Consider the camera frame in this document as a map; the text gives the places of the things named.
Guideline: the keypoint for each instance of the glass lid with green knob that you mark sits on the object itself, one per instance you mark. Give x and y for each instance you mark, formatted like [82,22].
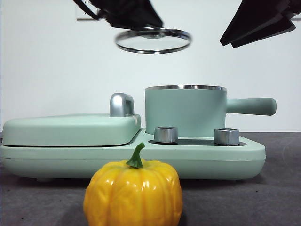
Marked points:
[152,43]

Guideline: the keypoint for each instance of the yellow pumpkin with green stem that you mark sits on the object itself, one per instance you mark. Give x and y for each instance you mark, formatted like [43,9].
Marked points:
[131,195]

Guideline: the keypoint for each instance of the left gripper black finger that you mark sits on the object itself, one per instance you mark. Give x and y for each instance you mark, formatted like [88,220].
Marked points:
[136,25]
[131,11]

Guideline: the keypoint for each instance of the mint green cooker base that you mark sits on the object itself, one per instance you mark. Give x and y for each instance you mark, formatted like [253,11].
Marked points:
[188,162]

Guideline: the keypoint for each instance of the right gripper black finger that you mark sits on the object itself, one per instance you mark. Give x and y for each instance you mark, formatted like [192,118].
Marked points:
[270,30]
[254,16]

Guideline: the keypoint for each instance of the white wall socket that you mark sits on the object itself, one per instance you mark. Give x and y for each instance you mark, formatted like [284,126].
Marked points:
[81,15]

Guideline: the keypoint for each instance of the mint green hinged grill cover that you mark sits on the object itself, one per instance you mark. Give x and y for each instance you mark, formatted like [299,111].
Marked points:
[70,130]

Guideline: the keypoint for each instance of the silver control knob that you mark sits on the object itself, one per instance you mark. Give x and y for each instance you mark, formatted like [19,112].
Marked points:
[226,137]
[165,135]

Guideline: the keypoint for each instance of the black control panel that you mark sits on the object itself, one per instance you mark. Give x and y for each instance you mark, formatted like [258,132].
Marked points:
[197,142]

